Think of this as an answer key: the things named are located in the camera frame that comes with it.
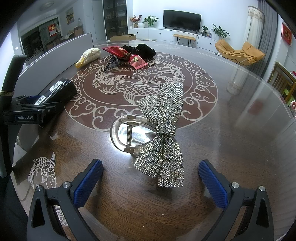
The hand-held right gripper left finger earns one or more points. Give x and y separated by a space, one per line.
89 183

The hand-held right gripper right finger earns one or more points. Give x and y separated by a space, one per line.
212 185

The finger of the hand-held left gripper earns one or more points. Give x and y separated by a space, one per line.
32 99
46 109

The black box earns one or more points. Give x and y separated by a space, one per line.
62 90

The white storage box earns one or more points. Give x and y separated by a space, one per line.
57 60

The rhinestone bow hair clip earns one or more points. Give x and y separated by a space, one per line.
168 148

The clear frame eyeglasses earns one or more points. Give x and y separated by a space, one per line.
113 63

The black velvet cloth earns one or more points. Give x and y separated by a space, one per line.
143 51

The brown wooden patterned desktop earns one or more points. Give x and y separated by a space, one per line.
231 139

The red foil packet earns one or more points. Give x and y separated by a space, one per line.
120 52

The dark glass display cabinet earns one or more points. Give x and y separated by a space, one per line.
115 20

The red flowers in white vase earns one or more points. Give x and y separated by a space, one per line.
135 24

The wooden chair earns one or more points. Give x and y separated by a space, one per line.
281 76

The orange lounge chair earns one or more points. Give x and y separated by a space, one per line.
227 49

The bushy green potted plant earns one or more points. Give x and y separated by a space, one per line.
150 21

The white television cabinet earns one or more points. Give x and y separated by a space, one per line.
161 33

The wooden bench with black legs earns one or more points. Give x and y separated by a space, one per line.
183 36

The long-leaf potted plant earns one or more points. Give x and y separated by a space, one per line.
219 32

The small potted plant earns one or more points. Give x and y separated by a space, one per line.
204 31

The grey curtain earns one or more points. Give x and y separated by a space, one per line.
269 34

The black television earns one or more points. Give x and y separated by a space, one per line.
181 20

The covered standing air conditioner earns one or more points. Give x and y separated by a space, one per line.
253 25

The red wall calendar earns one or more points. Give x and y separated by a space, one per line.
52 30

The framed wall painting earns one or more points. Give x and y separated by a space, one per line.
69 15

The red wall hanging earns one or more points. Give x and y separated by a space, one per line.
286 34

